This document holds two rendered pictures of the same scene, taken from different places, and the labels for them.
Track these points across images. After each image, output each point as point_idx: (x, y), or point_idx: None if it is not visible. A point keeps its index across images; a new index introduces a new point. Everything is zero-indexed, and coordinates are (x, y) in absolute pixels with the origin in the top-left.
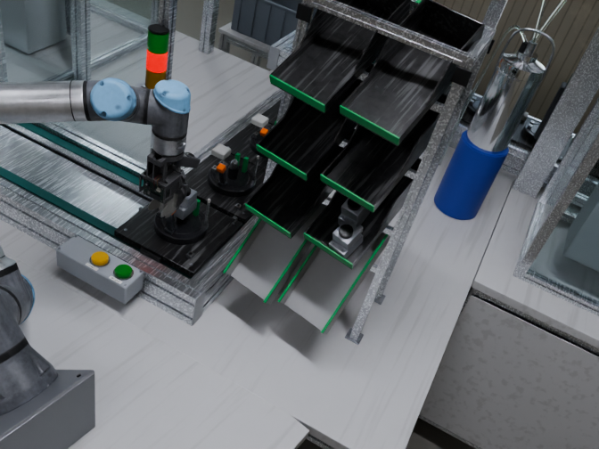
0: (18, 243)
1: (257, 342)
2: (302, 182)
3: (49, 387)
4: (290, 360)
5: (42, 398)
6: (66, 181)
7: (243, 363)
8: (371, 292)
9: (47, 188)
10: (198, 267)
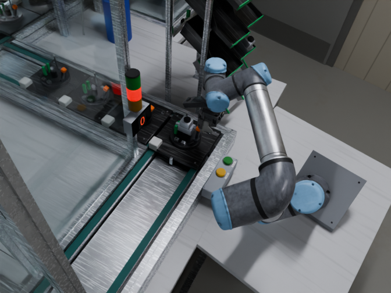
0: (190, 234)
1: (237, 120)
2: (212, 51)
3: (315, 172)
4: (243, 109)
5: (327, 169)
6: (137, 210)
7: (249, 125)
8: None
9: (147, 220)
10: (216, 129)
